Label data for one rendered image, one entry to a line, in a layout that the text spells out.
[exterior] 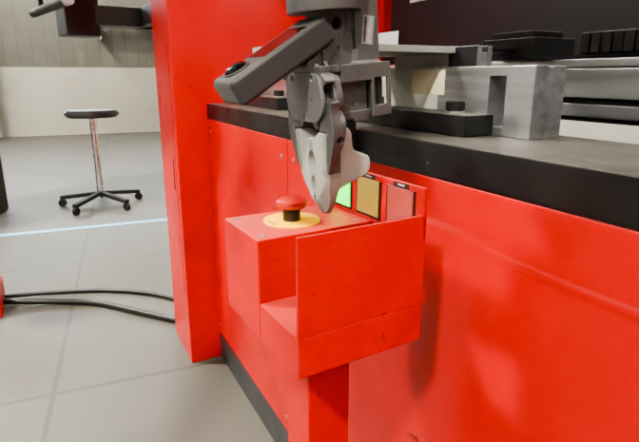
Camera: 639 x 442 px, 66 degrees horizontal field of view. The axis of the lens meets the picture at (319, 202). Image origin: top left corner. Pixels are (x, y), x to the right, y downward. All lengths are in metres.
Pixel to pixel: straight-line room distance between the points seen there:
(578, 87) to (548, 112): 0.26
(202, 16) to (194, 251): 0.73
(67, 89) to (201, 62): 7.86
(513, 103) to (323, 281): 0.37
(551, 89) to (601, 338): 0.33
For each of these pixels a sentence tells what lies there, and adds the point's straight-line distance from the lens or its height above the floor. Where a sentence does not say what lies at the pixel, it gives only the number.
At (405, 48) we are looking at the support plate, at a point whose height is 0.99.
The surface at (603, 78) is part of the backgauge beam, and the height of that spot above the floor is 0.95.
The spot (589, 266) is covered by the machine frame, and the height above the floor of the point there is 0.78.
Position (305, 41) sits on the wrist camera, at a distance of 0.47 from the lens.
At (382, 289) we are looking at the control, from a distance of 0.54.
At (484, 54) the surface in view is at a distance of 0.80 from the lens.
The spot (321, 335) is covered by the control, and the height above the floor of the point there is 0.70.
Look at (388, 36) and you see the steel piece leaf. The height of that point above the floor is 1.02.
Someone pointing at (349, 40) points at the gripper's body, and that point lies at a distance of 0.51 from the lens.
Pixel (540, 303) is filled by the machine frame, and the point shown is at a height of 0.73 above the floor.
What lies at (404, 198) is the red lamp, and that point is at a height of 0.82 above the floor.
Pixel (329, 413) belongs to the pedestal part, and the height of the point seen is 0.55.
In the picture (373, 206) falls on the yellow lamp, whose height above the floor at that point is 0.80.
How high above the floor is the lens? 0.96
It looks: 14 degrees down
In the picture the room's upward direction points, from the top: straight up
